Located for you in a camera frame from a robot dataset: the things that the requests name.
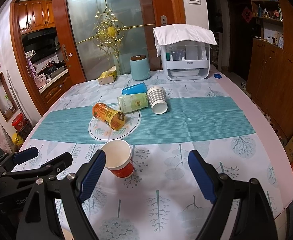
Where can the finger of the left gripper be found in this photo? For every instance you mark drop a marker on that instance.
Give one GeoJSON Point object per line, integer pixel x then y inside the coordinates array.
{"type": "Point", "coordinates": [52, 167]}
{"type": "Point", "coordinates": [9, 161]}

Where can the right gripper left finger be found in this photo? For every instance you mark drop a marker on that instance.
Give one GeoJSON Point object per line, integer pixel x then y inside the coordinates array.
{"type": "Point", "coordinates": [39, 218]}

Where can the red white paper cup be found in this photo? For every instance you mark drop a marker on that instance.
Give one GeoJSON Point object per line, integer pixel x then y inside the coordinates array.
{"type": "Point", "coordinates": [118, 158]}

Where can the orange printed cup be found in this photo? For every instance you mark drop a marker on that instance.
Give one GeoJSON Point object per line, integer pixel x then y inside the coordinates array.
{"type": "Point", "coordinates": [113, 118]}

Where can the green printed cup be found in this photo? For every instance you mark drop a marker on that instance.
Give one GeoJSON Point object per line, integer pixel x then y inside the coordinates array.
{"type": "Point", "coordinates": [132, 102]}

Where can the blue plastic cup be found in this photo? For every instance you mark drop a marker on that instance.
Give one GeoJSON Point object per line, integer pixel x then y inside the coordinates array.
{"type": "Point", "coordinates": [135, 89]}

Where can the grey checkered paper cup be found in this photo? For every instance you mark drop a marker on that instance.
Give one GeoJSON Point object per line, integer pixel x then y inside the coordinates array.
{"type": "Point", "coordinates": [157, 99]}

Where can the red tin can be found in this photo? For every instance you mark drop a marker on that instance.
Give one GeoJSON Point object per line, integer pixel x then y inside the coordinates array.
{"type": "Point", "coordinates": [19, 122]}

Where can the round floral placemat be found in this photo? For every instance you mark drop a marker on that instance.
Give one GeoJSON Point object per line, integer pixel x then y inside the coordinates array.
{"type": "Point", "coordinates": [100, 131]}

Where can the yellow tissue box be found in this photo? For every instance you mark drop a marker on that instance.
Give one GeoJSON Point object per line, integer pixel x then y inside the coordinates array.
{"type": "Point", "coordinates": [108, 76]}

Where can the teal table runner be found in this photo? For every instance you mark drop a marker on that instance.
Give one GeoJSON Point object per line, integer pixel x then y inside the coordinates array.
{"type": "Point", "coordinates": [186, 120]}

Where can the light blue canister brown lid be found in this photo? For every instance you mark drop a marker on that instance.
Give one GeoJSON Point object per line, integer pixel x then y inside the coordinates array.
{"type": "Point", "coordinates": [140, 69]}

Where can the dark wooden cabinet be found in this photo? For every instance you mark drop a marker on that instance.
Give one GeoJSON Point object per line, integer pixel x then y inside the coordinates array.
{"type": "Point", "coordinates": [270, 80]}

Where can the wooden kitchen cabinets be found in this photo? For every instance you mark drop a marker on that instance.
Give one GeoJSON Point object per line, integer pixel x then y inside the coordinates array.
{"type": "Point", "coordinates": [45, 50]}

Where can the blue bottle cap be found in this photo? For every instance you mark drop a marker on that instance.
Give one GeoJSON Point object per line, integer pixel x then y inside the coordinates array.
{"type": "Point", "coordinates": [217, 76]}

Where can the frosted glass sliding door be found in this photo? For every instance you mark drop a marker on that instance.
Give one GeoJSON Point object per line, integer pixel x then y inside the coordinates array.
{"type": "Point", "coordinates": [107, 33]}

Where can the white cosmetic organizer box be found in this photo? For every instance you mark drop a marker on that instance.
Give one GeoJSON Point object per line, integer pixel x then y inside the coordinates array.
{"type": "Point", "coordinates": [186, 60]}

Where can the white towel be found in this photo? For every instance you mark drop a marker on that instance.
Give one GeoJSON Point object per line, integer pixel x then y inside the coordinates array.
{"type": "Point", "coordinates": [174, 33]}

